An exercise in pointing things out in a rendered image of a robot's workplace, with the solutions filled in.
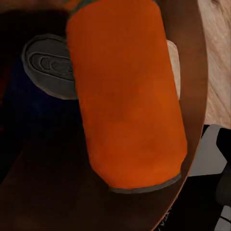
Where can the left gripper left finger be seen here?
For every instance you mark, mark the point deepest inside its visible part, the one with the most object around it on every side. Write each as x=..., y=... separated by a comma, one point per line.
x=11, y=144

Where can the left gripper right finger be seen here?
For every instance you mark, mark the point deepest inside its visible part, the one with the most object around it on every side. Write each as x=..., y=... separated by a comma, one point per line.
x=224, y=143

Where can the trash can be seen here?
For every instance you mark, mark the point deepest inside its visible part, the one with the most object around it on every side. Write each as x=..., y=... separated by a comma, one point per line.
x=51, y=186

